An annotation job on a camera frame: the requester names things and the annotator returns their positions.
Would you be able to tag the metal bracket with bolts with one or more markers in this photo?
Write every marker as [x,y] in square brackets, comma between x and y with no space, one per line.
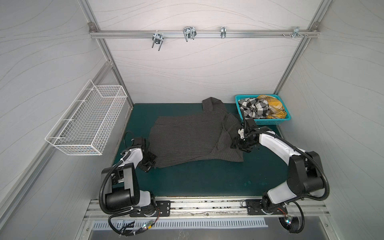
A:
[296,34]

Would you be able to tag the teal plastic laundry basket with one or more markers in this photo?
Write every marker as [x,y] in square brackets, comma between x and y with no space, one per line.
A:
[263,121]

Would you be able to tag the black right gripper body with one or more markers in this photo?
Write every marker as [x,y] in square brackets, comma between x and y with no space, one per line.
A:
[242,143]

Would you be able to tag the black white checkered shirt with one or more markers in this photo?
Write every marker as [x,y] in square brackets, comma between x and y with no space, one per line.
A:
[254,108]

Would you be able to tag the white slotted vent strip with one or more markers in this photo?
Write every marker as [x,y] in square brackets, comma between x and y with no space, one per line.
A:
[175,224]

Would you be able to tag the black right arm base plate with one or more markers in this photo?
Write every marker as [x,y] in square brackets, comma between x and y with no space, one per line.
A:
[258,207]

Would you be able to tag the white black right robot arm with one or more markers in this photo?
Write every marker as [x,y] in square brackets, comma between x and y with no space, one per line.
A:
[305,178]

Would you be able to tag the metal u-bolt clamp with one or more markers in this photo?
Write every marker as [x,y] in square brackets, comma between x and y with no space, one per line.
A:
[157,39]

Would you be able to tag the metal double hook clamp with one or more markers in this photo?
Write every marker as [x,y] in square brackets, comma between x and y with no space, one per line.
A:
[189,33]

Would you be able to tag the small metal ring clamp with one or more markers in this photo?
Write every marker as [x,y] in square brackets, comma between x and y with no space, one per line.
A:
[223,32]

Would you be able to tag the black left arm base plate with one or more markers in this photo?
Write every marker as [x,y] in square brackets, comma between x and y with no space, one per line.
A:
[159,208]

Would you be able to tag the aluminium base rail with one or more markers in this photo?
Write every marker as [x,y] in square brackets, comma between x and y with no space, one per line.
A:
[216,207]

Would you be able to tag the white wire wall basket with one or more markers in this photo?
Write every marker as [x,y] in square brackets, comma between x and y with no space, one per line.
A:
[85,127]

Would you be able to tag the dark grey pinstriped shirt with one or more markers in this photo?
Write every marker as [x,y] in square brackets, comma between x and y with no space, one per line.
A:
[205,136]

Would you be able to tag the aluminium top cross rail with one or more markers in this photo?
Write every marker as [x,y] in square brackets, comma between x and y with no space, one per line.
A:
[201,34]

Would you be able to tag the yellow plaid shirt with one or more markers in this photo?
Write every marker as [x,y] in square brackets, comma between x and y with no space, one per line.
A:
[275,106]

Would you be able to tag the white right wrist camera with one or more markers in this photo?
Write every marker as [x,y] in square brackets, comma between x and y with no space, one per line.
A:
[241,133]

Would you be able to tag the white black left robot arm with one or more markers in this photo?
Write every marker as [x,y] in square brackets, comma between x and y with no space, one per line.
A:
[120,191]

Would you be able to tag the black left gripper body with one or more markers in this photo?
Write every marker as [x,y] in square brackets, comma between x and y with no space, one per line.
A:
[148,162]

